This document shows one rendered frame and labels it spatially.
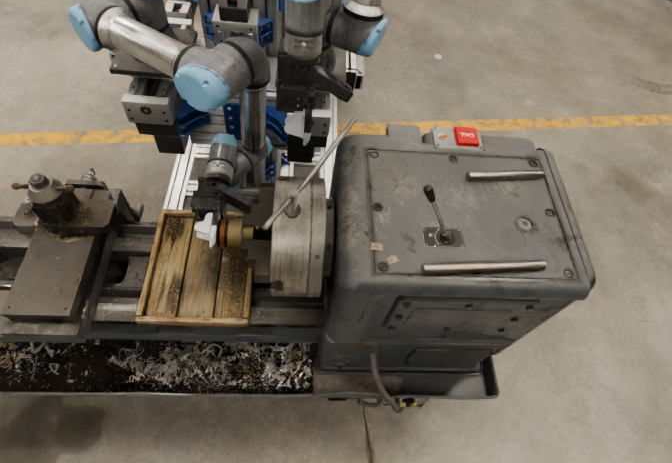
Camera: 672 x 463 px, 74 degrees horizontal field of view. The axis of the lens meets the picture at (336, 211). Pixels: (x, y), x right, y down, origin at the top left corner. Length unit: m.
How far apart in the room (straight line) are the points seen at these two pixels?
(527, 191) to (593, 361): 1.56
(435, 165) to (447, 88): 2.27
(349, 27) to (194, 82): 0.48
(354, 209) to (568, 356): 1.76
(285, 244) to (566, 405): 1.79
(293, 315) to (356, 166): 0.48
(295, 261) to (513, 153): 0.65
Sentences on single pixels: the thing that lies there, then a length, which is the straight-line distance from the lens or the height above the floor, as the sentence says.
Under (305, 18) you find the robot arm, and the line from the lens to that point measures 0.91.
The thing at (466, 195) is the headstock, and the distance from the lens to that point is 1.14.
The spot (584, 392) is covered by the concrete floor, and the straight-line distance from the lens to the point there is 2.58.
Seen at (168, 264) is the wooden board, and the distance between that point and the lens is 1.41.
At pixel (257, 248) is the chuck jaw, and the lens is 1.15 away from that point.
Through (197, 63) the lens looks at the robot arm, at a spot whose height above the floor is 1.43.
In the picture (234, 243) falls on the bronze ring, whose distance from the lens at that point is 1.17.
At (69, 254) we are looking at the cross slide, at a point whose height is 0.97.
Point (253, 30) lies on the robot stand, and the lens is 1.53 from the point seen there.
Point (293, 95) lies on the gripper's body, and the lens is 0.96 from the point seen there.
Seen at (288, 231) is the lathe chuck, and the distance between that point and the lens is 1.04.
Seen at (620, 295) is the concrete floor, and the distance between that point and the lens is 2.92.
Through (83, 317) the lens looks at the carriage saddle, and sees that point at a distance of 1.38.
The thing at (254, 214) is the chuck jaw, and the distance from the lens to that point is 1.16.
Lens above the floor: 2.12
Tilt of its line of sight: 56 degrees down
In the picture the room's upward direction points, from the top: 11 degrees clockwise
